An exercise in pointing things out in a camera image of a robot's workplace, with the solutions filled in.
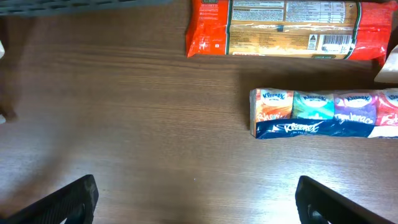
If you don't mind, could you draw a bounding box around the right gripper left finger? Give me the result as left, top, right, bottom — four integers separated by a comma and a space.
1, 174, 99, 224

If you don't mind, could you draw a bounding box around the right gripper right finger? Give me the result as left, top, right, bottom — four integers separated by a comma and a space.
295, 175, 391, 224

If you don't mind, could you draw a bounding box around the multicolour Kleenex tissue pack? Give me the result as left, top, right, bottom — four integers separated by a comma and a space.
249, 88, 397, 139

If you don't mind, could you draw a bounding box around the beige cookie bag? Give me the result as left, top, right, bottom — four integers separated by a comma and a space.
374, 46, 398, 84

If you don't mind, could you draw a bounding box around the orange spaghetti packet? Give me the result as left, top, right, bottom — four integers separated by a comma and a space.
186, 0, 397, 61

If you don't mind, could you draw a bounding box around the grey plastic mesh basket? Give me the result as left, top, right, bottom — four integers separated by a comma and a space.
1, 0, 171, 17

